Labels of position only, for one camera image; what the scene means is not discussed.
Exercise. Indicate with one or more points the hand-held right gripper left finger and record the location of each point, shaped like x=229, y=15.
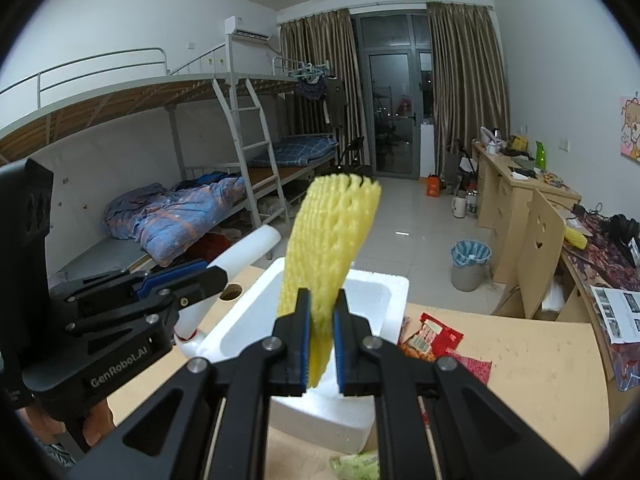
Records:
x=302, y=345

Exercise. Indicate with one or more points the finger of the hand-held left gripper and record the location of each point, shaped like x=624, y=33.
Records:
x=200, y=285
x=165, y=272

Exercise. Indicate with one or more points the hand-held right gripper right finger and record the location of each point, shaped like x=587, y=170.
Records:
x=341, y=345

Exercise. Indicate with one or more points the white foam box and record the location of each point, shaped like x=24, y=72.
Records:
x=360, y=300

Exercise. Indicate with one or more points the white foam tube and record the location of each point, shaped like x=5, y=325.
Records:
x=245, y=250

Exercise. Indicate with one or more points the yellow foam net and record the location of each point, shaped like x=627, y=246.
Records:
x=330, y=235

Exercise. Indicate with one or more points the light green wrapper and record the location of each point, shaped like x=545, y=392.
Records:
x=357, y=467

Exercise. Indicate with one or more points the person's left hand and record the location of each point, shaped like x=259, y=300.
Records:
x=97, y=422

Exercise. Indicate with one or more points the red cloth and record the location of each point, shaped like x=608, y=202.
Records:
x=210, y=247

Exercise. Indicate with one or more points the blue orange quilt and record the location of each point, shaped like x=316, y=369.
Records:
x=170, y=215

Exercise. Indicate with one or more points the red snack packet white label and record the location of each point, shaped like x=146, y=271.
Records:
x=430, y=335

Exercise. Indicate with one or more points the dark red snack packet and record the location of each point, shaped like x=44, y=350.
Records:
x=470, y=366

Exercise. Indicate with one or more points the white bed ladder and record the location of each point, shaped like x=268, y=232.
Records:
x=250, y=150

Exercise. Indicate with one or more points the trash bin with blue bag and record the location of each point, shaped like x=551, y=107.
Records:
x=470, y=265

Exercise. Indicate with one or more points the white metal bunk bed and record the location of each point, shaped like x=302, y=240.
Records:
x=100, y=110

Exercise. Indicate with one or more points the blue plaid mattress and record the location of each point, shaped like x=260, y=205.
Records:
x=300, y=150

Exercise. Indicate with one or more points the white thermos jug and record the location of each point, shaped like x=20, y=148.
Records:
x=459, y=206

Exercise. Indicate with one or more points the orange bag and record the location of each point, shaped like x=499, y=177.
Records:
x=434, y=186

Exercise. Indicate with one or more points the black folding chair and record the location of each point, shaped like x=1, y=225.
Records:
x=351, y=152

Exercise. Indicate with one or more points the long wooden desk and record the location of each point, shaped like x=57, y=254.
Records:
x=505, y=200

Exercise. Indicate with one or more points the wooden chair with smiley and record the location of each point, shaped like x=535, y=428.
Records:
x=540, y=245

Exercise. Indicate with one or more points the dark hanging clothes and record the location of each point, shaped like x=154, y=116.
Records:
x=317, y=92

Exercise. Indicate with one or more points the brown curtain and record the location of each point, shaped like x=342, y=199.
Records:
x=320, y=60
x=465, y=85

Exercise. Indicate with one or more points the white kettle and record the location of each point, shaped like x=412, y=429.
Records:
x=491, y=136

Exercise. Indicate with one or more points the yellow sponge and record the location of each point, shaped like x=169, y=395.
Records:
x=576, y=237

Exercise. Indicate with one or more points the white air conditioner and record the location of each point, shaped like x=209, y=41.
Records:
x=247, y=27

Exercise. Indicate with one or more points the glass balcony door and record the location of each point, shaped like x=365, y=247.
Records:
x=395, y=85

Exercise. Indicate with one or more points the yellow box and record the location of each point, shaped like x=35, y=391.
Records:
x=520, y=143

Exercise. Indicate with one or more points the green spray bottle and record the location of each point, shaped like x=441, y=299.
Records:
x=540, y=156

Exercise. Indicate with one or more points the printed paper sheets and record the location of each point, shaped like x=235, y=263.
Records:
x=615, y=310

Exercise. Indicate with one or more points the patterned desk mat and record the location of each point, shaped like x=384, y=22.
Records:
x=625, y=360

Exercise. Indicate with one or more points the white wall switch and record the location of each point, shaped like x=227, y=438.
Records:
x=563, y=144

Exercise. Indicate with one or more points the cartoon wall poster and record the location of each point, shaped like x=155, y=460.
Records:
x=631, y=127

